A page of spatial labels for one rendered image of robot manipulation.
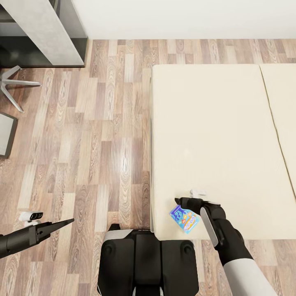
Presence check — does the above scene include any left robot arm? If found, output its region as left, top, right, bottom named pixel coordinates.
left=0, top=211, right=74, bottom=259

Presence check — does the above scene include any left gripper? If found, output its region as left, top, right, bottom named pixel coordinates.
left=7, top=218, right=74, bottom=254

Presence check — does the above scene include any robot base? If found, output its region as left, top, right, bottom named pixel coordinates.
left=97, top=224, right=199, bottom=296

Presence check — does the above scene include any board game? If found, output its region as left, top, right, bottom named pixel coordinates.
left=169, top=205, right=200, bottom=235

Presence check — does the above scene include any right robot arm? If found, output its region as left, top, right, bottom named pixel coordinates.
left=175, top=189, right=278, bottom=296

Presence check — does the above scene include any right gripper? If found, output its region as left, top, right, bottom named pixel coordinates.
left=175, top=197, right=203, bottom=213

